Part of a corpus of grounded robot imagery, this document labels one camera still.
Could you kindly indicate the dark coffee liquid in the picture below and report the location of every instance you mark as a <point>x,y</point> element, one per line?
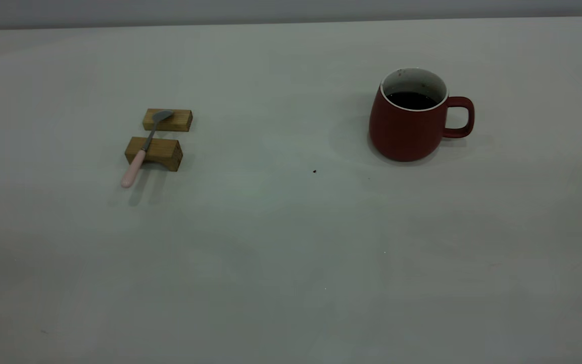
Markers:
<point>412,101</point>

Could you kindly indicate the flat wooden block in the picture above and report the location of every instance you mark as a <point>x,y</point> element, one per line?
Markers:
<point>177,121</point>

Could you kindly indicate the red ceramic mug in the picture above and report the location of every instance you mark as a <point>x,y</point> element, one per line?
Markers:
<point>402,134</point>

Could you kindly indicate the arched wooden block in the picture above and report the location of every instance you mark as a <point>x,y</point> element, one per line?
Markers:
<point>162,149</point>

